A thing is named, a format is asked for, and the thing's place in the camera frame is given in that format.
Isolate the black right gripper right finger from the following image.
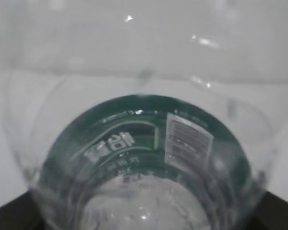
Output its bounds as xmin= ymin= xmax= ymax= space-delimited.
xmin=254 ymin=192 xmax=288 ymax=230

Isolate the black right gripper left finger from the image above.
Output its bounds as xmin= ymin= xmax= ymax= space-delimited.
xmin=0 ymin=192 xmax=46 ymax=230

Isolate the clear green-label water bottle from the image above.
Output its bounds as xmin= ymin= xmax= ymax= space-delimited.
xmin=0 ymin=0 xmax=288 ymax=230

